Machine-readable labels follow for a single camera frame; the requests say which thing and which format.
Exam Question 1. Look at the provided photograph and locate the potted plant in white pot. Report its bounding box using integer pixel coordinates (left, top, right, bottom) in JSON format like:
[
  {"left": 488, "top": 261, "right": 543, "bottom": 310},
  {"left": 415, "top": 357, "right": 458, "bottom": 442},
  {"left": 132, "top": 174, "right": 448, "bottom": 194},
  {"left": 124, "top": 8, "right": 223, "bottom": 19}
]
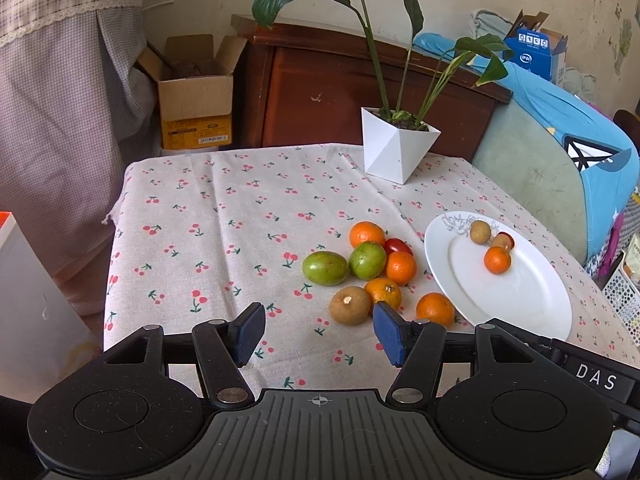
[{"left": 251, "top": 0, "right": 516, "bottom": 184}]

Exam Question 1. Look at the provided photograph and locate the checked curtain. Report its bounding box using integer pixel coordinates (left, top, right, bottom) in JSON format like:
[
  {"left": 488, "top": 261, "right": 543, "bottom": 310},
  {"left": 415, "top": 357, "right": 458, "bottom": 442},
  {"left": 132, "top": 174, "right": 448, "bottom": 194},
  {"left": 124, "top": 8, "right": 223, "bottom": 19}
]
[{"left": 0, "top": 0, "right": 166, "bottom": 283}]

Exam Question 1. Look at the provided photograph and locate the pale green cushion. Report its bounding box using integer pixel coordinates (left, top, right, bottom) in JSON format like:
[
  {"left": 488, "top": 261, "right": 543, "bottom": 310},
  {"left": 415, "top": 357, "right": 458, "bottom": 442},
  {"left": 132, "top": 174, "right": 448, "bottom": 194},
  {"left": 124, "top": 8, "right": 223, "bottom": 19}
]
[{"left": 472, "top": 97, "right": 591, "bottom": 263}]

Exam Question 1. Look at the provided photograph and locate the white mesh basket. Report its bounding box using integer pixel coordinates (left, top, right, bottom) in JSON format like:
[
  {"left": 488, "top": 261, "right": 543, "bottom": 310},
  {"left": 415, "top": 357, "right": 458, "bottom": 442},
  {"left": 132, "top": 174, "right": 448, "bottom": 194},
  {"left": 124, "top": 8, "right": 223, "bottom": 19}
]
[{"left": 602, "top": 255, "right": 640, "bottom": 331}]

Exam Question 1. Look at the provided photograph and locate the orange mandarin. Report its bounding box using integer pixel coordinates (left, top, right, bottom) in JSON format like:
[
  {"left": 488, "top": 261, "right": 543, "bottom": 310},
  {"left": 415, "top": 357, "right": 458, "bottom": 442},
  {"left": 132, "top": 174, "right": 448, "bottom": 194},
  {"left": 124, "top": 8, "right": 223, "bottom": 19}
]
[
  {"left": 364, "top": 277, "right": 402, "bottom": 311},
  {"left": 385, "top": 251, "right": 417, "bottom": 286},
  {"left": 483, "top": 246, "right": 512, "bottom": 275},
  {"left": 416, "top": 292, "right": 456, "bottom": 328},
  {"left": 349, "top": 221, "right": 387, "bottom": 249}
]

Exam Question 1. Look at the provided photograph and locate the blue and white carton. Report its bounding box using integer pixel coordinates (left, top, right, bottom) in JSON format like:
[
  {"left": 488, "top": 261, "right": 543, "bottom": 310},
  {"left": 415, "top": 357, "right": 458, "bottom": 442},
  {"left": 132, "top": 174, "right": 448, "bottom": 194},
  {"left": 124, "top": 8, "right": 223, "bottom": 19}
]
[{"left": 502, "top": 10, "right": 569, "bottom": 86}]

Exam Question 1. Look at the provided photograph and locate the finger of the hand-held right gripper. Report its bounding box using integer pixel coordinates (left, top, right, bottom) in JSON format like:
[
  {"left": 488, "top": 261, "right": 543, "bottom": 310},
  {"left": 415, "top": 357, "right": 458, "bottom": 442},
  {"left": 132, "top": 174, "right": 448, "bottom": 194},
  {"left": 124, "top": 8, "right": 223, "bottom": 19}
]
[{"left": 492, "top": 317, "right": 569, "bottom": 361}]

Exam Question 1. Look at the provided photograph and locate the white plastic storage box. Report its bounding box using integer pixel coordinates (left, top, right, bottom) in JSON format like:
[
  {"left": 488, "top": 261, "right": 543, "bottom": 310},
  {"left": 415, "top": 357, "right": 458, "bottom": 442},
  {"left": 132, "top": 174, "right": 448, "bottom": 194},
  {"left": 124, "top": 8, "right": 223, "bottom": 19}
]
[{"left": 0, "top": 211, "right": 101, "bottom": 391}]

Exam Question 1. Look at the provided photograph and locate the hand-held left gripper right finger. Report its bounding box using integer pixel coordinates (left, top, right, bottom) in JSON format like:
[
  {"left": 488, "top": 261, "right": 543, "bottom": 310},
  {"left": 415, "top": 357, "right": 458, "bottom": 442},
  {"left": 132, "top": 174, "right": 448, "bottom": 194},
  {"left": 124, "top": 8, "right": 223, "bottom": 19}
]
[{"left": 372, "top": 301, "right": 543, "bottom": 407}]

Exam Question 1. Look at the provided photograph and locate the white ceramic plate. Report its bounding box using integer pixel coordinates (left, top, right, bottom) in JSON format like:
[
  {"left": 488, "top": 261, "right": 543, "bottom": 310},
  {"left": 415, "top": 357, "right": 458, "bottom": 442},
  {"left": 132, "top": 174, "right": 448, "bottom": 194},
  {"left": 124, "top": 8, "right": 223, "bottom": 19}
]
[{"left": 424, "top": 210, "right": 573, "bottom": 343}]

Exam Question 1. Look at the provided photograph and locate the green round plum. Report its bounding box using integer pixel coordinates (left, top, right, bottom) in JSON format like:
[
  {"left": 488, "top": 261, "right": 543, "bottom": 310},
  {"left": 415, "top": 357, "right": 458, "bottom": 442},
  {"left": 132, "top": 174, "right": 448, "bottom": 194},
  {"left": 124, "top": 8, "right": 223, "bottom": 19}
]
[{"left": 348, "top": 241, "right": 387, "bottom": 280}]

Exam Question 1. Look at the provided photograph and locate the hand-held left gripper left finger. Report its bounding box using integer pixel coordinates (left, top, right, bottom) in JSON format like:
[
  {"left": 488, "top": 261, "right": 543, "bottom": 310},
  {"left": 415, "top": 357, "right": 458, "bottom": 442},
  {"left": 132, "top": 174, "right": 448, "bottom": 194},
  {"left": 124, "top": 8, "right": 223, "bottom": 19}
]
[{"left": 102, "top": 302, "right": 267, "bottom": 407}]

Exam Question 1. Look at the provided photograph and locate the open cardboard box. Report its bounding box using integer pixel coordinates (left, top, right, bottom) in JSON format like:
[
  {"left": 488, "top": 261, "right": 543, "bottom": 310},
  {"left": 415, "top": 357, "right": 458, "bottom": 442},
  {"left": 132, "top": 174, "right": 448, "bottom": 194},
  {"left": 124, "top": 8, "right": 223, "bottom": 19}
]
[{"left": 137, "top": 34, "right": 248, "bottom": 152}]

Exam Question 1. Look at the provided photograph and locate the dark wooden cabinet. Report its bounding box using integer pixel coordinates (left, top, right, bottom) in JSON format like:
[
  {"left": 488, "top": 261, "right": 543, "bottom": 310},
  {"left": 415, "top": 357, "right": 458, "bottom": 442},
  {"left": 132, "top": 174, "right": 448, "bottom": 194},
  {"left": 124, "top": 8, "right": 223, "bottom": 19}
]
[{"left": 231, "top": 14, "right": 513, "bottom": 163}]

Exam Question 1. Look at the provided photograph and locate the black white checked cloth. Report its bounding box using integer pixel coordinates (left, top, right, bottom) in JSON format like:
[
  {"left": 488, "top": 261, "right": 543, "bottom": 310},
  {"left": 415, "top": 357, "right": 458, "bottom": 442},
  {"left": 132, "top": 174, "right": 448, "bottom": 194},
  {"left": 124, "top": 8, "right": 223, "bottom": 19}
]
[{"left": 584, "top": 242, "right": 622, "bottom": 282}]

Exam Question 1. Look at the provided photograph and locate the cherry print tablecloth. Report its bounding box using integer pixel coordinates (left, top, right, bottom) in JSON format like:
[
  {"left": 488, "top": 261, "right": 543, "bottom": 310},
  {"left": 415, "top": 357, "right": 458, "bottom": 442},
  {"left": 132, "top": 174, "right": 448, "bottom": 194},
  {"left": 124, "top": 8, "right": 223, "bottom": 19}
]
[{"left": 102, "top": 144, "right": 632, "bottom": 396}]

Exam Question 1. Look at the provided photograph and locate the green oval plum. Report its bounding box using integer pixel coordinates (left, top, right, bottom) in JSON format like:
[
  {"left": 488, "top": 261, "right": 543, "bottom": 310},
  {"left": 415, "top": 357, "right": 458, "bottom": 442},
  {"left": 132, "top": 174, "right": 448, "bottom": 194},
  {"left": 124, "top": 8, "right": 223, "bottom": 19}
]
[{"left": 302, "top": 251, "right": 349, "bottom": 287}]

